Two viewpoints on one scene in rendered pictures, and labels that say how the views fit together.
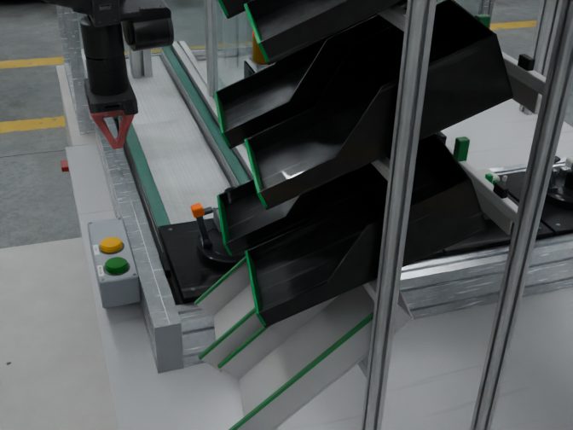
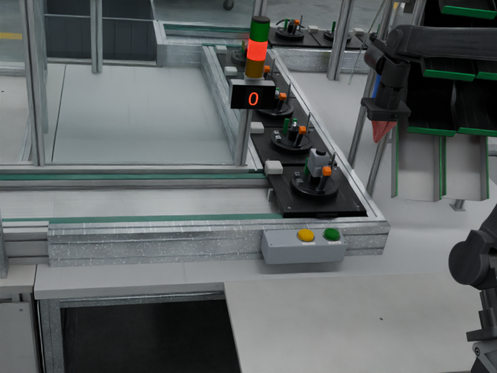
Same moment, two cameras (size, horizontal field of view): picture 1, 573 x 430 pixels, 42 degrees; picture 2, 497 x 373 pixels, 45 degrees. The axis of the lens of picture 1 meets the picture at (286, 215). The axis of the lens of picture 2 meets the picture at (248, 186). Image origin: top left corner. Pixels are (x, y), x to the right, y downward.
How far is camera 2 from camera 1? 2.01 m
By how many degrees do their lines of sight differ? 71
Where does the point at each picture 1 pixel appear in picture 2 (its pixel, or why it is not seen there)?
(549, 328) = (333, 134)
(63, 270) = (271, 292)
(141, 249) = (308, 224)
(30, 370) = (387, 308)
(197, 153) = (134, 196)
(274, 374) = (454, 177)
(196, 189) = (197, 203)
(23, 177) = not seen: outside the picture
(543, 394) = not seen: hidden behind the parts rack
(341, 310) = not seen: hidden behind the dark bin
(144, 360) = (371, 259)
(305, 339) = (449, 155)
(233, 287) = (394, 175)
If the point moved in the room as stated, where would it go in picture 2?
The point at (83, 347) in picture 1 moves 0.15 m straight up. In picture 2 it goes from (362, 283) to (375, 238)
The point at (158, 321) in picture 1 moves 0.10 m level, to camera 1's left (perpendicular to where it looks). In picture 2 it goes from (384, 224) to (386, 246)
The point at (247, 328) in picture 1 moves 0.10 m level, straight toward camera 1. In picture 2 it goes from (438, 171) to (474, 176)
